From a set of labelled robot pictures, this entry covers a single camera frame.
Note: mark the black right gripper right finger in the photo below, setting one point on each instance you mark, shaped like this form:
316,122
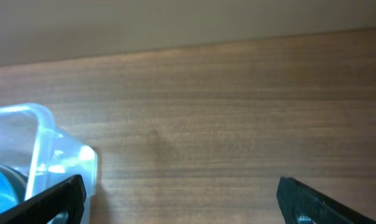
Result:
300,203

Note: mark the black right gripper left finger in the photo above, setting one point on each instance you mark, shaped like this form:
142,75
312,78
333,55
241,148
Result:
67,196

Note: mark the clear plastic storage container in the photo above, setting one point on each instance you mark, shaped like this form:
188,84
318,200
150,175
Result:
32,143

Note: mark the dark blue bowl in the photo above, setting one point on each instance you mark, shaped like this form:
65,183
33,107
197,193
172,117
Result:
13,186

